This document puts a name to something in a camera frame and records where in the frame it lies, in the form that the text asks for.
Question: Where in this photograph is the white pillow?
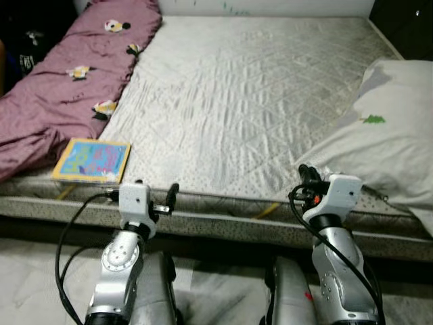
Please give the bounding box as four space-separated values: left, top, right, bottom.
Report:
296 59 433 236

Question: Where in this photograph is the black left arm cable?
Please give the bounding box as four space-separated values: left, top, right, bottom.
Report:
54 192 121 325

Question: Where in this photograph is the grey quilted mattress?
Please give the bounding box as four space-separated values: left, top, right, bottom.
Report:
0 15 433 261

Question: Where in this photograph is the grey robot leg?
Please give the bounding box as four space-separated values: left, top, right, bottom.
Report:
263 256 319 325
129 252 179 325

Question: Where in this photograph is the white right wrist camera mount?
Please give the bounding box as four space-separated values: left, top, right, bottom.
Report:
302 174 363 225

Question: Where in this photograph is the grey left robot leg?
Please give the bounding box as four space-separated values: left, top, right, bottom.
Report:
129 252 179 325

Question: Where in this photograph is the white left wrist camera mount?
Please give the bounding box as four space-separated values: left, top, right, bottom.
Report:
118 183 152 236

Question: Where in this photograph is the purple duck print quilt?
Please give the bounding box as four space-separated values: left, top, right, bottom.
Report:
0 0 163 182

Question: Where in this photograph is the yellow blue puzzle box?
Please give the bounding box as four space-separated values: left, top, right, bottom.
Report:
51 138 132 185

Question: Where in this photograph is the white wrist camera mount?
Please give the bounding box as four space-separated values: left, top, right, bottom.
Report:
118 183 152 236
302 174 363 225

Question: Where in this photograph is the grey right robot leg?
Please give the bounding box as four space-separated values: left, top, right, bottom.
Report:
263 256 319 325

